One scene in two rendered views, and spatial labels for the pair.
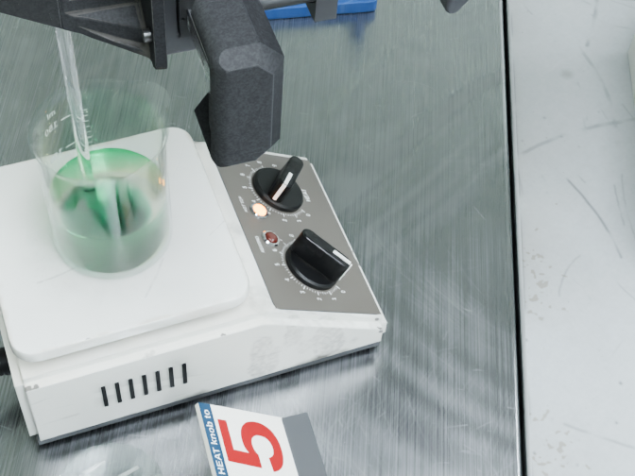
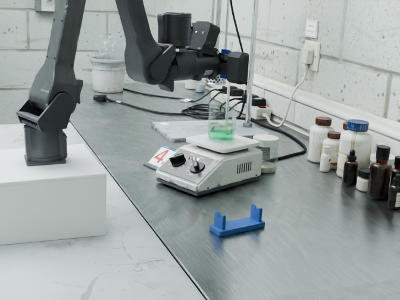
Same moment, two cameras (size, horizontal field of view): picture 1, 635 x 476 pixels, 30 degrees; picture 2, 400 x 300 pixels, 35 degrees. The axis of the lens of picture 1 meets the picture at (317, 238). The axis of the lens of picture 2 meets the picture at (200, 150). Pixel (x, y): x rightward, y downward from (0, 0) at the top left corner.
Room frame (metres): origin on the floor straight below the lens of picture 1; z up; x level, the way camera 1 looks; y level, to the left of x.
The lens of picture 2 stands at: (1.57, -0.42, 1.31)
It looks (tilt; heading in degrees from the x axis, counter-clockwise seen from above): 15 degrees down; 159
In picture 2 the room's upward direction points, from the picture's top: 3 degrees clockwise
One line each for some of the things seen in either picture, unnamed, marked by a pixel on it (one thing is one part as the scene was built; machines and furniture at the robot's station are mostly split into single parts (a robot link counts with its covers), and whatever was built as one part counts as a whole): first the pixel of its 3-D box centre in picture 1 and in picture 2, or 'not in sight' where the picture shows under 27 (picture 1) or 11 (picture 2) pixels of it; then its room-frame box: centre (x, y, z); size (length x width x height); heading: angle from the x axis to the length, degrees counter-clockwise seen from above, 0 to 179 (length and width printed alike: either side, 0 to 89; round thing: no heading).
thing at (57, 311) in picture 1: (107, 236); (222, 141); (0.35, 0.11, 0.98); 0.12 x 0.12 x 0.01; 24
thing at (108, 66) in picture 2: not in sight; (108, 62); (-0.76, 0.10, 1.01); 0.14 x 0.14 x 0.21
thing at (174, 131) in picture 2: not in sight; (209, 129); (-0.08, 0.25, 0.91); 0.30 x 0.20 x 0.01; 90
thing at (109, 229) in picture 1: (111, 182); (221, 122); (0.36, 0.10, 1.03); 0.07 x 0.06 x 0.08; 137
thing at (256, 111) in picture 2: not in sight; (238, 101); (-0.40, 0.48, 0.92); 0.40 x 0.06 x 0.04; 0
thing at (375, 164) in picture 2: not in sight; (380, 172); (0.54, 0.38, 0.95); 0.04 x 0.04 x 0.11
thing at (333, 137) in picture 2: not in sight; (332, 150); (0.32, 0.41, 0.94); 0.05 x 0.05 x 0.09
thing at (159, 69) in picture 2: not in sight; (163, 44); (0.42, -0.06, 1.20); 0.11 x 0.08 x 0.12; 109
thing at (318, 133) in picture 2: not in sight; (321, 139); (0.27, 0.41, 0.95); 0.06 x 0.06 x 0.11
